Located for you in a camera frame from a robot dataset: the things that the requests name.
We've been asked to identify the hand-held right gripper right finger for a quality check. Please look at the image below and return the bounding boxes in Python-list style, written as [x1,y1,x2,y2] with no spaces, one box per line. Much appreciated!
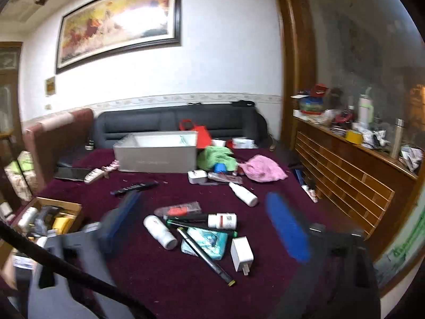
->
[267,191,381,319]

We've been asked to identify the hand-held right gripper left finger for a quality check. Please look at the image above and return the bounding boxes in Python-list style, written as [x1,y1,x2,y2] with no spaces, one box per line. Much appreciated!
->
[28,191,143,319]

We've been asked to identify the cardboard box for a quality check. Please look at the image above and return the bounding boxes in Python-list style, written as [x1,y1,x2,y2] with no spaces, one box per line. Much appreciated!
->
[11,197,83,240]

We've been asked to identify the clear case red contents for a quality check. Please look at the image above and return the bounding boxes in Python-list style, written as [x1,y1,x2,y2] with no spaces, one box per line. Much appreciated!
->
[154,202,202,218]

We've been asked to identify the black double-ended marker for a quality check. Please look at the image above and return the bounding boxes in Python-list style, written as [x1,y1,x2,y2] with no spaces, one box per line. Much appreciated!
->
[168,221,238,236]
[166,214,210,225]
[176,226,237,286]

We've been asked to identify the black comb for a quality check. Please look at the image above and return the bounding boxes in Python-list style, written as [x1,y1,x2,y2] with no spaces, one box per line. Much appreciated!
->
[110,180,159,196]

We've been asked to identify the plain white bottle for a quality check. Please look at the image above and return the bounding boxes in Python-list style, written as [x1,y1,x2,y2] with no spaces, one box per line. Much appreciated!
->
[143,215,179,250]

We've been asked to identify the white key fob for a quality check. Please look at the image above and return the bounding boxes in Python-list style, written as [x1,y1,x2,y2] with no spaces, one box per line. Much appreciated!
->
[84,169,107,184]

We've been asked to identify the tall white bottle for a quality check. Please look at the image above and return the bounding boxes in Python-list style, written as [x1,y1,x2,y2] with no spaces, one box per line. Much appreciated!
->
[228,182,259,207]

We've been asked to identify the yellow foil snack packet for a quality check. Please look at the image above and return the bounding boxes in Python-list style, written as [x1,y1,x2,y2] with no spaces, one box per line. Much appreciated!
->
[53,217,75,233]

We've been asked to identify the small white bottle red label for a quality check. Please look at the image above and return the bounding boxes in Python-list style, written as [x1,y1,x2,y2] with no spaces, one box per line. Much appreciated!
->
[207,213,238,230]

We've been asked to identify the pink cloth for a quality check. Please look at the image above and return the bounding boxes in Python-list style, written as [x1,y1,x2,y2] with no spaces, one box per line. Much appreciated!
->
[239,154,289,183]

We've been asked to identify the black phone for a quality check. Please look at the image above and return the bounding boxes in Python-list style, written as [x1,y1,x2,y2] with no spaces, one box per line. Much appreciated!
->
[54,167,92,182]

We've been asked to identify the grey shoe box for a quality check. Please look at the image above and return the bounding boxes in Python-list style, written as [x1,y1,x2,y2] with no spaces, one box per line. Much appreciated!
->
[113,131,199,174]

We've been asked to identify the teal packet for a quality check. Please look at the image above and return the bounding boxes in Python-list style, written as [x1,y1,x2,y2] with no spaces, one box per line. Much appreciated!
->
[181,228,230,260]

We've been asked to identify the white packet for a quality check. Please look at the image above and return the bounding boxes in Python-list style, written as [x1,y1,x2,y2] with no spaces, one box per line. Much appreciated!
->
[232,138,258,149]

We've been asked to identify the green cloth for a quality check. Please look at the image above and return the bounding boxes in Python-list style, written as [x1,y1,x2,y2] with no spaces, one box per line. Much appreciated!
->
[197,145,238,171]

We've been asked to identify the black sofa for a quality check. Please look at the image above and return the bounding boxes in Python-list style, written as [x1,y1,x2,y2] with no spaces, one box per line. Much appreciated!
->
[91,101,268,150]

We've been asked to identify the brown chair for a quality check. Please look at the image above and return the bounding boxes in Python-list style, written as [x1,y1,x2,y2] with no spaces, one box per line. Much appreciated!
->
[22,108,94,203]

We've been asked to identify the floral cushion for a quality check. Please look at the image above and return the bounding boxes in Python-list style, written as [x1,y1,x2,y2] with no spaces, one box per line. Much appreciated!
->
[5,151,38,195]

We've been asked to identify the red bag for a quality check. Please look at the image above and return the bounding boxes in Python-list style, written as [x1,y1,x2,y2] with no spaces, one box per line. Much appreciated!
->
[179,119,213,149]

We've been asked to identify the colourful storage container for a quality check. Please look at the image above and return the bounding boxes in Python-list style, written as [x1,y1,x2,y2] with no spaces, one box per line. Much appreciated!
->
[299,97,328,115]

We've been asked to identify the steel thermos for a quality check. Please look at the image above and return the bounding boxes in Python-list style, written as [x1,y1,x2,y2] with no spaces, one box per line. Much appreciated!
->
[392,119,404,158]

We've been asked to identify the framed painting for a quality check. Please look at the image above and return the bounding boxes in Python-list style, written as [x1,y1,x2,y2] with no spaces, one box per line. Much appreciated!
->
[55,0,182,74]

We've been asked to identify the white wall charger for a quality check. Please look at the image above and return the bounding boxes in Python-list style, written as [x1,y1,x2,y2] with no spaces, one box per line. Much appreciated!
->
[188,169,208,185]
[230,237,254,276]

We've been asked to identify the black cable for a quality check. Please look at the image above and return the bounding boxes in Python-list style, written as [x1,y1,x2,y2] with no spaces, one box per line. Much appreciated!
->
[0,221,156,319]

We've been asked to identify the wooden door frame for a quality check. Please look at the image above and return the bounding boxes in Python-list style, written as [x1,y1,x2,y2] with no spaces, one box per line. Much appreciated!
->
[269,0,316,147]

